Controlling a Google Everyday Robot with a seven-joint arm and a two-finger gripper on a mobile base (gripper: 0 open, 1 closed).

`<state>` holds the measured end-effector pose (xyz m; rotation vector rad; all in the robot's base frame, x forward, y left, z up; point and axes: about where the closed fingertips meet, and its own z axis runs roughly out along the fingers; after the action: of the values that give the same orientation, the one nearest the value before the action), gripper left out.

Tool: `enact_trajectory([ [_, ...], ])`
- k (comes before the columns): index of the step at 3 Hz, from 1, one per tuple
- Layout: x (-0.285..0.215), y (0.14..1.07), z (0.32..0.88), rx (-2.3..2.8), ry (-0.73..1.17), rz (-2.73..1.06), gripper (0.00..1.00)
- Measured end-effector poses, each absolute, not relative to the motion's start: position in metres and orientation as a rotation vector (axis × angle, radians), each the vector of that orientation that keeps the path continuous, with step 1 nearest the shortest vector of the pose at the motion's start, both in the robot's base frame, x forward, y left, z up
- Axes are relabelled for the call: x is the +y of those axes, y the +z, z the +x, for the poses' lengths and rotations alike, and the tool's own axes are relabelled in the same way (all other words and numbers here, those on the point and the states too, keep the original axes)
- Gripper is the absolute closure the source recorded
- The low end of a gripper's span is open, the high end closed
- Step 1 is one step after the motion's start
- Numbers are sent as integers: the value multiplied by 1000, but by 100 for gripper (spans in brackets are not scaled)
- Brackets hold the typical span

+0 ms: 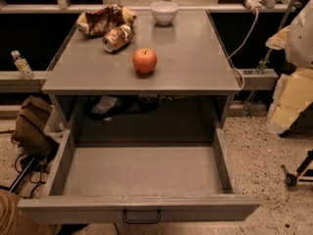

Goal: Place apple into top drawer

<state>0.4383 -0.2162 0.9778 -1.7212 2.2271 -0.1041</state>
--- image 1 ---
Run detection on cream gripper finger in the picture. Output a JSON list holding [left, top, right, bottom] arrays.
[[267, 68, 313, 134], [265, 26, 290, 50]]

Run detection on red apple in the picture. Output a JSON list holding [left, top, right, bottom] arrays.
[[132, 48, 157, 74]]

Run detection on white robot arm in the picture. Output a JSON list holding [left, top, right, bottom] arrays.
[[266, 0, 313, 134]]

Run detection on grey open top drawer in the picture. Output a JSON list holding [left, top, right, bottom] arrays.
[[19, 129, 260, 224]]

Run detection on metal tripod pole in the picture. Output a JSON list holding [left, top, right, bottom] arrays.
[[243, 0, 296, 116]]

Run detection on black wheeled stand base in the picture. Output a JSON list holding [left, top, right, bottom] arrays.
[[281, 151, 313, 187]]

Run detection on grey cabinet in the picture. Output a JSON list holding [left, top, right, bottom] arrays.
[[42, 10, 240, 147]]

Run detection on white ceramic bowl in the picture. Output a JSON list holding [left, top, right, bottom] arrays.
[[150, 1, 179, 24]]

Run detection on crushed soda can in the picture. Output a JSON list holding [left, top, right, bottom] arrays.
[[103, 24, 134, 53]]

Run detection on crumpled brown chip bag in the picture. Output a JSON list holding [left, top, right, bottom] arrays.
[[77, 4, 137, 36]]

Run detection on small plastic bottle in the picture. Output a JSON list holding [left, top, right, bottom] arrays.
[[11, 50, 34, 79]]

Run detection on brown backpack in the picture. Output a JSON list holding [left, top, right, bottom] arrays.
[[12, 96, 57, 157]]

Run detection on tan trousers leg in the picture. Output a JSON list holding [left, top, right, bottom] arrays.
[[0, 190, 61, 235]]

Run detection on white cable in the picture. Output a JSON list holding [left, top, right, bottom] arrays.
[[227, 7, 260, 91]]

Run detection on black drawer handle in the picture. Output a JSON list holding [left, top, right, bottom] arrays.
[[123, 210, 160, 224]]

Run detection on black floor cables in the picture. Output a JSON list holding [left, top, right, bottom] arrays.
[[0, 152, 50, 199]]

